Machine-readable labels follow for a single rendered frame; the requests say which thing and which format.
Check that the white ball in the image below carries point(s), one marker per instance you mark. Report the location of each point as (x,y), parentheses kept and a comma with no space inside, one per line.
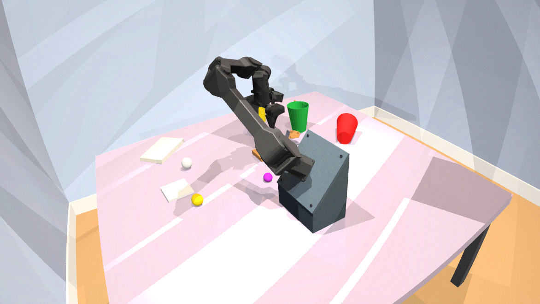
(186,163)

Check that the yellow cup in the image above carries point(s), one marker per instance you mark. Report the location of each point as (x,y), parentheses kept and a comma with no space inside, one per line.
(261,113)

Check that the green cup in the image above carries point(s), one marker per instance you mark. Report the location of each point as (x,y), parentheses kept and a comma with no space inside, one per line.
(298,113)

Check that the magenta ball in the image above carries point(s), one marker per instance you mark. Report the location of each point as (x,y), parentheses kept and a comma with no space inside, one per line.
(267,177)

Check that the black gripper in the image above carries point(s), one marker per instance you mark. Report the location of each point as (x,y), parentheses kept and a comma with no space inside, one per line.
(261,98)

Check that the beige flat block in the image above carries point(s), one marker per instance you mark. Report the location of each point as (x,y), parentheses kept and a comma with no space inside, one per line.
(161,150)

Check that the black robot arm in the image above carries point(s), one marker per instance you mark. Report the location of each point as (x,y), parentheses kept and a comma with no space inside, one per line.
(276,150)

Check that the yellow ball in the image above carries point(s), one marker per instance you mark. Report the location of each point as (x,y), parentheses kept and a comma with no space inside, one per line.
(197,199)

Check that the red cone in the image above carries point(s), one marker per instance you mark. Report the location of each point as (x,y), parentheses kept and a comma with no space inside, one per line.
(346,126)

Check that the white flat square panel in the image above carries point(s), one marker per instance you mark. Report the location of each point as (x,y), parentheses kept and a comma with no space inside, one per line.
(177,190)

